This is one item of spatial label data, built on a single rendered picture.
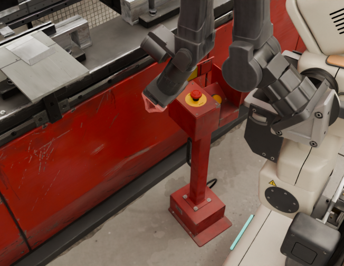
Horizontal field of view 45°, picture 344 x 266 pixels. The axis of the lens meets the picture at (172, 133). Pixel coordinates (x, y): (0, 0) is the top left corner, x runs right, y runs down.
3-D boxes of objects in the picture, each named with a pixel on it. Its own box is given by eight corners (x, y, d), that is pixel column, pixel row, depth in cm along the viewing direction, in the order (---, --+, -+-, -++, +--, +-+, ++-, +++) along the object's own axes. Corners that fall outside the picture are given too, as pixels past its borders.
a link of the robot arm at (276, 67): (283, 86, 74) (294, 70, 77) (247, 43, 73) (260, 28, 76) (249, 103, 82) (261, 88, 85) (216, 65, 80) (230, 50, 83)
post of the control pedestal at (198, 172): (196, 206, 187) (201, 124, 147) (188, 198, 190) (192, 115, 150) (205, 200, 189) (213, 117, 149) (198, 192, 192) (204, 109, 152)
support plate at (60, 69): (32, 103, 107) (31, 100, 106) (-13, 57, 120) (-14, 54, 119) (89, 73, 115) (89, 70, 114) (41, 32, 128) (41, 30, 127)
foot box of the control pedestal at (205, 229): (199, 248, 186) (201, 235, 177) (167, 209, 200) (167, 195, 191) (232, 225, 194) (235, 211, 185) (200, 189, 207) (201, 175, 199)
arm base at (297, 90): (307, 119, 72) (331, 82, 79) (278, 84, 71) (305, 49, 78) (273, 133, 79) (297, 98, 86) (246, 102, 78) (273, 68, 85)
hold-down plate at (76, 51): (3, 101, 124) (0, 93, 122) (-4, 92, 127) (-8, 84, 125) (86, 59, 138) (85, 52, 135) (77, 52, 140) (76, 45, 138)
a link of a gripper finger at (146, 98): (132, 106, 104) (144, 87, 96) (149, 91, 108) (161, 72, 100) (152, 124, 104) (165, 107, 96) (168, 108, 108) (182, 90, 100)
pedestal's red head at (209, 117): (194, 142, 141) (197, 104, 128) (168, 115, 150) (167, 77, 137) (238, 117, 149) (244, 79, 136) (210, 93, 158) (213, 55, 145)
